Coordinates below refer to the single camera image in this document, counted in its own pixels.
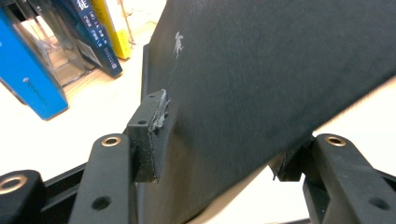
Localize clear acrylic book rack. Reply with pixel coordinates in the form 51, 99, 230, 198
6, 0, 137, 89

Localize black book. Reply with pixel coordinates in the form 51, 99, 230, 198
136, 0, 396, 224

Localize red illustrated book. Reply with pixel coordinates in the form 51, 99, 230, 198
50, 0, 124, 78

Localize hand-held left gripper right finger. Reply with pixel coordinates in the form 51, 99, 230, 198
269, 136, 316, 182

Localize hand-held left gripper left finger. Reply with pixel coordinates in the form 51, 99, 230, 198
126, 89, 172, 184

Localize blue book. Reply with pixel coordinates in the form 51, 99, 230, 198
0, 6, 69, 121

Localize yellow book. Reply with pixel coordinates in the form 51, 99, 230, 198
90, 0, 134, 60

